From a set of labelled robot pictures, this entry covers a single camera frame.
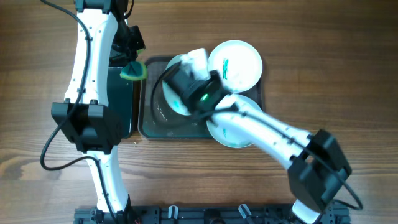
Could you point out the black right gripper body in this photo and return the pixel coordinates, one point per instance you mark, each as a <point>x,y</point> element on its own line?
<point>179,81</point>

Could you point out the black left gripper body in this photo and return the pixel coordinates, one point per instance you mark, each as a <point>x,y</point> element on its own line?
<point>131,58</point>

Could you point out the white plate stained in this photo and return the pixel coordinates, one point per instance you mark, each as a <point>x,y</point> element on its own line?
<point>238,63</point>
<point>174,101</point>

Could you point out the green yellow sponge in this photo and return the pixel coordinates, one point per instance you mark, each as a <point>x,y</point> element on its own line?
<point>134,71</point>

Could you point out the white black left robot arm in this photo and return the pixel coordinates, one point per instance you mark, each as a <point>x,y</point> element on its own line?
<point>97,110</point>

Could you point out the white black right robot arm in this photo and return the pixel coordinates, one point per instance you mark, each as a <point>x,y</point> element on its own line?
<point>316,165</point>

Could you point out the black water tray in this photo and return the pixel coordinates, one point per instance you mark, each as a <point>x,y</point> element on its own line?
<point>120,98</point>

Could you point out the dark grey serving tray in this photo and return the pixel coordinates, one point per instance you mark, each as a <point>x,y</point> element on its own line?
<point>146,124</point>

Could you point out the white plate top stained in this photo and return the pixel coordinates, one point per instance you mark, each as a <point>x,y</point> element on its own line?
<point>238,63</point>

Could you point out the light blue plate stained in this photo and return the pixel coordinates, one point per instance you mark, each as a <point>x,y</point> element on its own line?
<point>226,137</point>

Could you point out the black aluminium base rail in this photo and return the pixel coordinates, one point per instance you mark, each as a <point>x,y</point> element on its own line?
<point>277,213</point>

